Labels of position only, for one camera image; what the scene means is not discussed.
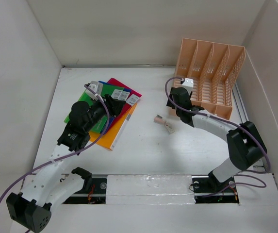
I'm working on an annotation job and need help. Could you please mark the blue clip file folder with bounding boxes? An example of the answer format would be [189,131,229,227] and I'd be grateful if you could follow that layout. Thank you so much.
[99,78,131,133]

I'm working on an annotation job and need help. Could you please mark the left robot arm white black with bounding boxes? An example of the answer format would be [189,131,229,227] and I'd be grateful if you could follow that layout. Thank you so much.
[6,94,126,233]

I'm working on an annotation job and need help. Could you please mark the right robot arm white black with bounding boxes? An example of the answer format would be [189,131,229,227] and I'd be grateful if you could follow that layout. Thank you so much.
[166,87,267,193]

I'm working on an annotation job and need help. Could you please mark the magenta clip file folder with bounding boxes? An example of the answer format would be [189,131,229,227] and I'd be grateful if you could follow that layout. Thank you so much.
[107,78,142,130]

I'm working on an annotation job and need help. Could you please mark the orange book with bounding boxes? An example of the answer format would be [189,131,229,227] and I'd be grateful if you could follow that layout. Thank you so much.
[96,103,137,150]

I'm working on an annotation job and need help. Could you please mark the peach plastic file organizer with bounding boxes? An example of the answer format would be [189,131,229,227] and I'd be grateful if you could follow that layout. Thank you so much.
[174,38,246,120]

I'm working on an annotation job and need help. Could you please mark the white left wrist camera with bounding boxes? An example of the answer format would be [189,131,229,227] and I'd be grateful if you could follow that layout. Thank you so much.
[85,81,103,96]

